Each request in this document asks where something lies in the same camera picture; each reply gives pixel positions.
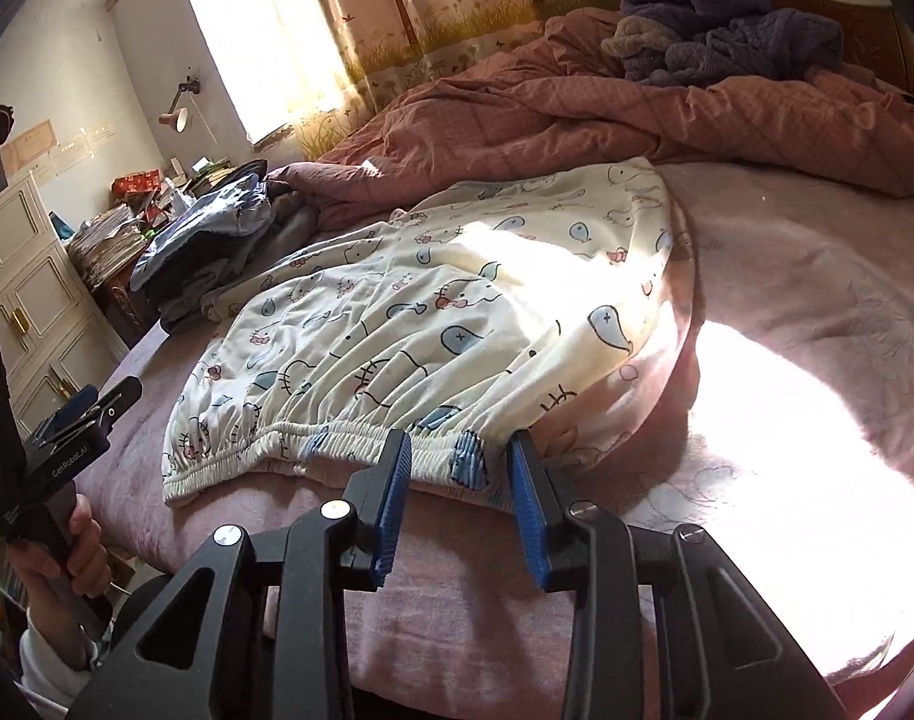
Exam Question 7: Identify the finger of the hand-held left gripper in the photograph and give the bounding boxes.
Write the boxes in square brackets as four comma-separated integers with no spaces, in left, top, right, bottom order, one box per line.
[26,377,143,458]
[33,386,100,442]

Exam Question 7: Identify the pink bedsheet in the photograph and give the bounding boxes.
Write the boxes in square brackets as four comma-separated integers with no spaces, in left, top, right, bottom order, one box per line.
[101,161,914,720]

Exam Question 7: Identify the pink duvet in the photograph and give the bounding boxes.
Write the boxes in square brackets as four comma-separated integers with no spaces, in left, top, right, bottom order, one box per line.
[266,7,914,200]

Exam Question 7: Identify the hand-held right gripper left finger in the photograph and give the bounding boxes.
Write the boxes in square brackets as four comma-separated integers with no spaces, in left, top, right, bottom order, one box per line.
[67,431,414,720]

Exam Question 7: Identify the pink wall lamp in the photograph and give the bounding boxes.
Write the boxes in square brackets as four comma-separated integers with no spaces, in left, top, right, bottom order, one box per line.
[159,75,202,130]

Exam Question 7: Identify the white cat print pants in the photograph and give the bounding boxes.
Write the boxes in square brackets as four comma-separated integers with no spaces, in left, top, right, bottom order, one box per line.
[161,156,698,511]

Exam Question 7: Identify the stack of books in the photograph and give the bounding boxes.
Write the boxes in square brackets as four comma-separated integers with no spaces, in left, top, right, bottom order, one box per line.
[194,157,240,188]

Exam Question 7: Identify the bright window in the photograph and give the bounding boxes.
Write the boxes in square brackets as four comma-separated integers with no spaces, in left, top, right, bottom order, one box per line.
[173,0,353,143]

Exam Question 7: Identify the dark folded garment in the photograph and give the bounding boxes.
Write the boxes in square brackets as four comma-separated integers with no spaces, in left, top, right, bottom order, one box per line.
[146,240,240,301]

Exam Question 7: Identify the purple fleece robe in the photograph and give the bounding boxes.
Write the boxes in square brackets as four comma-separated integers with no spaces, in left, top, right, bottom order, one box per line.
[603,0,848,87]

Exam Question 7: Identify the stack of papers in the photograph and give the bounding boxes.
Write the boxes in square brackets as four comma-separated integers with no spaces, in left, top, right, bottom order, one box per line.
[67,204,147,290]

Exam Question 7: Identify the grey folded garment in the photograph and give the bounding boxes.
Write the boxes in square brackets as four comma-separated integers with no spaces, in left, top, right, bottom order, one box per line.
[161,202,315,331]

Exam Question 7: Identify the tan wall certificate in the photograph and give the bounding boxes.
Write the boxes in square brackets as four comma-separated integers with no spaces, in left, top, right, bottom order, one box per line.
[0,118,57,181]

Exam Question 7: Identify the red box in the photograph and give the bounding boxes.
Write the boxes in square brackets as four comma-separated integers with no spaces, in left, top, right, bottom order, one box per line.
[112,171,162,200]

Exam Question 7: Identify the person's left hand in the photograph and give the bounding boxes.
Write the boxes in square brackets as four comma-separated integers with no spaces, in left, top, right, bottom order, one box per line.
[11,499,109,642]

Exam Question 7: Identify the wooden bed headboard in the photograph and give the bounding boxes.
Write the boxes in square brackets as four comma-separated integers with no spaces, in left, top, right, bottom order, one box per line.
[757,0,914,91]

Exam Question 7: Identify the person's left forearm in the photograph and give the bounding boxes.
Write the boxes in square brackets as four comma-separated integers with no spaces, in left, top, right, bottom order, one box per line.
[18,611,106,713]

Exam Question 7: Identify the tree print curtain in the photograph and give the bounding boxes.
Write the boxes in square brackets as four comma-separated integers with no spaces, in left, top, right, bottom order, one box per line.
[296,0,642,162]

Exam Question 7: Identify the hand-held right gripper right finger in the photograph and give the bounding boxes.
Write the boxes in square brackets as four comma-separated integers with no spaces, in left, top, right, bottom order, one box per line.
[506,431,848,720]

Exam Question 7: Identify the carved wooden desk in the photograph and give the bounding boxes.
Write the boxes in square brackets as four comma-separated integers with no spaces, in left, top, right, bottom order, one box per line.
[89,240,166,350]

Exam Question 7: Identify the white panelled cabinet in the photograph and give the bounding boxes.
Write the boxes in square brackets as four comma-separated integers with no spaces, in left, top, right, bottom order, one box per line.
[0,169,128,451]

